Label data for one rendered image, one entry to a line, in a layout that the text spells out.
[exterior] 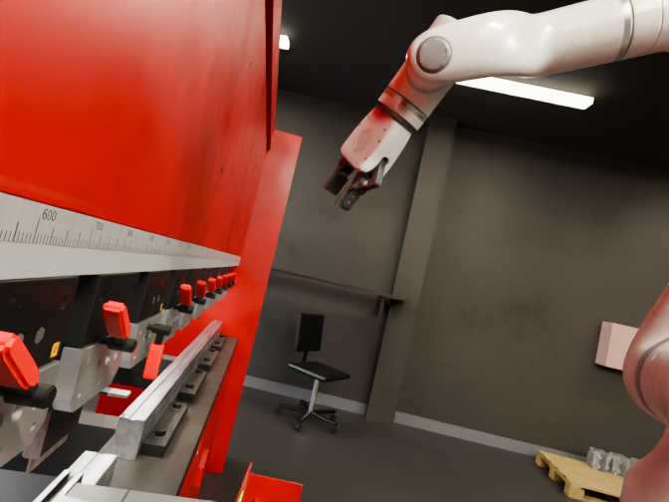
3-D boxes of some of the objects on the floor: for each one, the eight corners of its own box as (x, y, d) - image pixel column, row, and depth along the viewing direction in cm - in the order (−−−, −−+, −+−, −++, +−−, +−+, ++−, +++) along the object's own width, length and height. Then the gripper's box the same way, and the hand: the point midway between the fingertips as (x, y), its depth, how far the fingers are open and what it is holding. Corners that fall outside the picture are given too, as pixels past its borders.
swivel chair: (340, 418, 419) (361, 324, 426) (336, 442, 356) (361, 330, 363) (281, 403, 425) (303, 310, 432) (267, 423, 361) (293, 314, 368)
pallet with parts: (636, 487, 418) (641, 457, 420) (701, 532, 342) (706, 495, 344) (532, 461, 423) (537, 431, 425) (571, 500, 347) (578, 464, 349)
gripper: (439, 143, 63) (367, 232, 69) (391, 111, 76) (334, 187, 82) (408, 118, 59) (335, 214, 64) (363, 87, 72) (306, 170, 77)
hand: (340, 191), depth 72 cm, fingers open, 5 cm apart
